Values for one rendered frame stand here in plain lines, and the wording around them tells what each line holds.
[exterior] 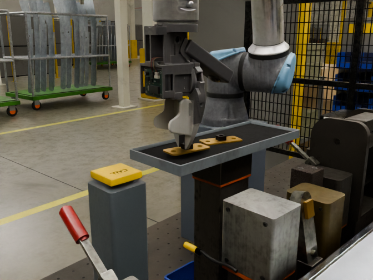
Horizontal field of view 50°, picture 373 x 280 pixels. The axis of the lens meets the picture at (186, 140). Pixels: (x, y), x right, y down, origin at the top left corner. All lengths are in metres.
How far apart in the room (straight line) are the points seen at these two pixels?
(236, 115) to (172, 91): 0.60
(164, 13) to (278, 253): 0.41
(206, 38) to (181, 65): 3.19
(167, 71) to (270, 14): 0.55
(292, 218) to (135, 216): 0.25
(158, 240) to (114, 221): 0.77
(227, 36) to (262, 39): 2.56
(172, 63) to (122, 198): 0.23
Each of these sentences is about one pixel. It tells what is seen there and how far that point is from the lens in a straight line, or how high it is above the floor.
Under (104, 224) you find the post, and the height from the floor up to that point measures 1.08.
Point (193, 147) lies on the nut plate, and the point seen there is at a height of 1.17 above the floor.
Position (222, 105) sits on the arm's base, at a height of 1.16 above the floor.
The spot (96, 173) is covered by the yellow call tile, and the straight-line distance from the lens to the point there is 0.65.
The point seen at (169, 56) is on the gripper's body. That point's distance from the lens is 0.65.
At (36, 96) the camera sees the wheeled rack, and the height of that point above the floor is 0.27.
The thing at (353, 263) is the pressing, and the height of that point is 1.00.
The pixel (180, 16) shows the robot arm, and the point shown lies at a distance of 0.65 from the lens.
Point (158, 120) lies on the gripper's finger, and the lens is 0.70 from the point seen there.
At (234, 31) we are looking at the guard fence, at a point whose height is 1.40.
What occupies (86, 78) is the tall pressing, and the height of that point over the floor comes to 0.45.
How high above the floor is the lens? 1.37
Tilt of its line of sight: 15 degrees down
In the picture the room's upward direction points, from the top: straight up
